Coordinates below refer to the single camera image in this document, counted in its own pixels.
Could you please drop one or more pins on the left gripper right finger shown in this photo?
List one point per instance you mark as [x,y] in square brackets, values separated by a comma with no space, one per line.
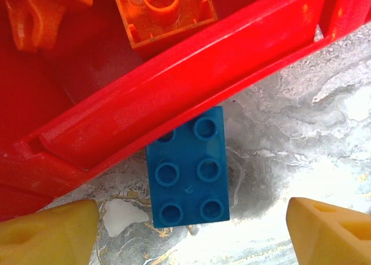
[327,239]

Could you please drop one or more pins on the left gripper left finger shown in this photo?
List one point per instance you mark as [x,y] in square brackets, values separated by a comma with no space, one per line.
[43,236]

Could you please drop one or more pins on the blue lego brick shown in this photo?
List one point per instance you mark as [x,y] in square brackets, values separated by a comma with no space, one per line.
[188,183]

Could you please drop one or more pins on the long orange lego piece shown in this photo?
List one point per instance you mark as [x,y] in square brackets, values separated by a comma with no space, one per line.
[32,24]

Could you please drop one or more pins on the small orange lego brick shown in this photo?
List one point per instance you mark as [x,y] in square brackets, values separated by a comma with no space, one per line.
[130,15]

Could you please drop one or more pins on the red plastic bin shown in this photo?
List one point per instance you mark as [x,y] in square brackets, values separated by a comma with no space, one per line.
[347,12]
[174,82]

